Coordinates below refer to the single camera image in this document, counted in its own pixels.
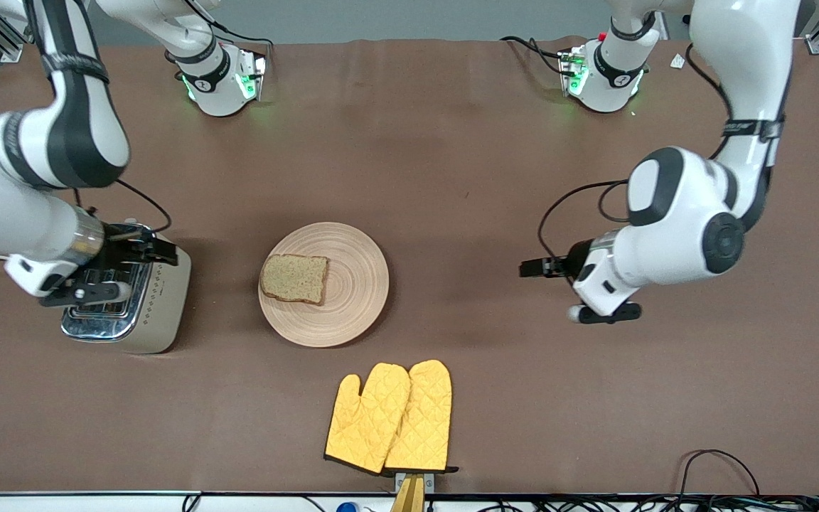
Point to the small white paper scrap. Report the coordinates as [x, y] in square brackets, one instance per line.
[677, 61]

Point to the cream and chrome toaster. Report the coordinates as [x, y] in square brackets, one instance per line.
[164, 306]

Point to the brown toast slice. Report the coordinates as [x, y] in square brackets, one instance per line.
[294, 279]

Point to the blue round cap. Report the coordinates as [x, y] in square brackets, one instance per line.
[347, 508]

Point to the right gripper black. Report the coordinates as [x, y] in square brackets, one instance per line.
[127, 248]

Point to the grey metal hook bracket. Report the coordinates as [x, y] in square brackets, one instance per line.
[429, 481]

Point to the round wooden plate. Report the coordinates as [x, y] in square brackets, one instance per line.
[352, 299]

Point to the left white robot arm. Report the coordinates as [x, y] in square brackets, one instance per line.
[680, 220]

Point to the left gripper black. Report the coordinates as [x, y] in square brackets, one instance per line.
[577, 261]

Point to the yellow quilted oven mitt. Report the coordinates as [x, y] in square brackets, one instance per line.
[367, 419]
[424, 427]

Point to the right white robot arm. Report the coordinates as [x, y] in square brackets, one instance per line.
[89, 135]

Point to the brown table cover mat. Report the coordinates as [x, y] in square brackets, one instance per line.
[452, 142]

